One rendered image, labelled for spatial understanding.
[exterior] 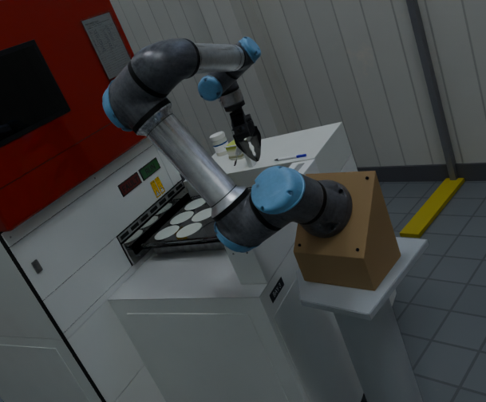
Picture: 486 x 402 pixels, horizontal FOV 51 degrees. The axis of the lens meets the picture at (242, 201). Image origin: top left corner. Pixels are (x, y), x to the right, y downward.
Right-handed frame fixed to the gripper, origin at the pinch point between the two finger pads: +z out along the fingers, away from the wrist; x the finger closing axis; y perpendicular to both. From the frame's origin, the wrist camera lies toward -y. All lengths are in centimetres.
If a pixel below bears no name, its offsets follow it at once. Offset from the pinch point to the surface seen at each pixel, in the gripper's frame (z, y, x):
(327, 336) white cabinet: 61, -25, -1
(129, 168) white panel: -9, 17, 47
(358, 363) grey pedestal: 51, -52, -8
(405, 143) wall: 83, 163, -88
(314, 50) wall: 7, 199, -54
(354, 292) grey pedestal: 23, -59, -14
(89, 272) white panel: 11, -16, 66
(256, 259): 14.6, -40.8, 8.4
